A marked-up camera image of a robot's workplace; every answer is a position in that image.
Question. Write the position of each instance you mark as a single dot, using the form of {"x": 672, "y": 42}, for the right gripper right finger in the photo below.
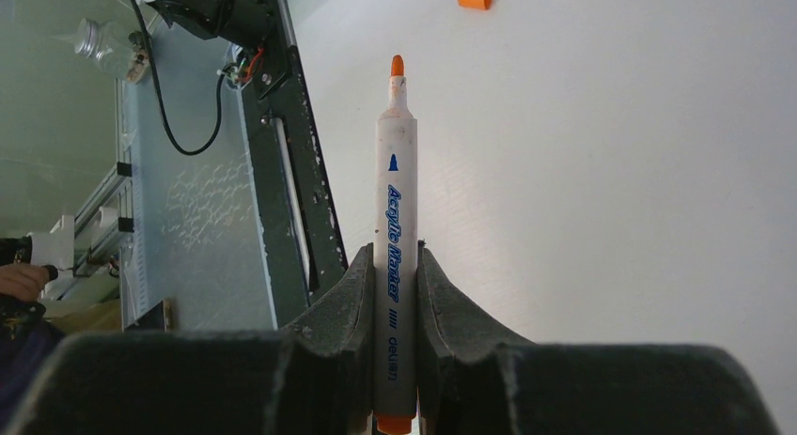
{"x": 476, "y": 376}

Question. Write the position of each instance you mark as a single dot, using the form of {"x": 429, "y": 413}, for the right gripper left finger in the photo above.
{"x": 313, "y": 376}

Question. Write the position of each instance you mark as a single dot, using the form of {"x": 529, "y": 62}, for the white pen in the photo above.
{"x": 395, "y": 259}

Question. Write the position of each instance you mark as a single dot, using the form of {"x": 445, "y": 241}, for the orange pen cap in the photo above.
{"x": 475, "y": 4}

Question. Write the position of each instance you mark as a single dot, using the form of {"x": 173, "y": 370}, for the operator hand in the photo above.
{"x": 23, "y": 281}

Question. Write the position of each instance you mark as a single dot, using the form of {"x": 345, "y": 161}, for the right controller board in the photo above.
{"x": 241, "y": 66}

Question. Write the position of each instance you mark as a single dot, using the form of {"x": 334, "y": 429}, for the clear glass bottle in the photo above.
{"x": 114, "y": 48}

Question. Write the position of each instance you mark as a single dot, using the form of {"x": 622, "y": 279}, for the white teleoperation handle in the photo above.
{"x": 55, "y": 248}

